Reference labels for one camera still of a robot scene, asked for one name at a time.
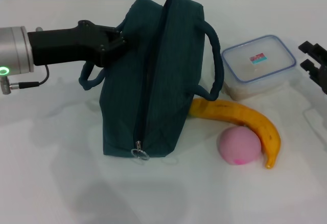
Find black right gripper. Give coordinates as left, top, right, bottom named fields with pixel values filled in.
left=297, top=40, right=327, bottom=94

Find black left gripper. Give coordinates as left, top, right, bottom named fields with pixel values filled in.
left=27, top=20, right=128, bottom=68

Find dark teal insulated bag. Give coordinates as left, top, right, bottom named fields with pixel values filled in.
left=78, top=0, right=224, bottom=158

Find clear container with blue lid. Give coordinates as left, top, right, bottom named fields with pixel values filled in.
left=221, top=34, right=297, bottom=101

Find yellow banana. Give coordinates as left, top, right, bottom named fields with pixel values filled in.
left=189, top=98, right=282, bottom=170

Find zipper pull with clear ring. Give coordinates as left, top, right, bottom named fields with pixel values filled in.
left=130, top=140, right=150, bottom=161

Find pink peach toy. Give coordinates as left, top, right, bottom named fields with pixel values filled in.
left=217, top=127, right=263, bottom=166

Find left wrist cable with plug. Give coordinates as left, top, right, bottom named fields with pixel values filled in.
left=0, top=64, right=51, bottom=96

